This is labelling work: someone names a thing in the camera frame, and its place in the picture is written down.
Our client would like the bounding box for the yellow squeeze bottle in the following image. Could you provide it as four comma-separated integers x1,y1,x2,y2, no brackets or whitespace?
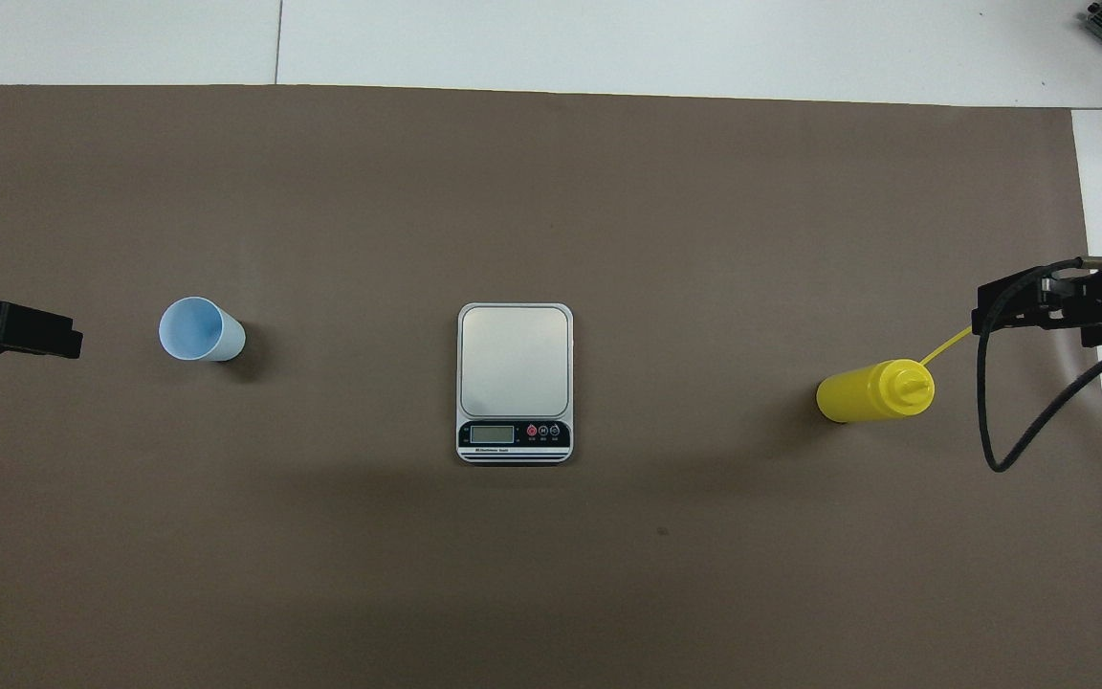
816,325,975,425

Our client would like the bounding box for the brown table mat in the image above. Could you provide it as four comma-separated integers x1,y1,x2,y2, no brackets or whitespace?
0,84,1102,689

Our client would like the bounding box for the silver digital kitchen scale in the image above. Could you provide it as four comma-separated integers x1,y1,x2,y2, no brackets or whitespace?
456,302,575,466

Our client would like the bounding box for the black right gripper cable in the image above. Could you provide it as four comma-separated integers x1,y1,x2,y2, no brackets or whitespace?
978,256,1102,474

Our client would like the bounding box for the light blue paper cup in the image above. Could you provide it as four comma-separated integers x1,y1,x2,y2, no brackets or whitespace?
159,297,247,364

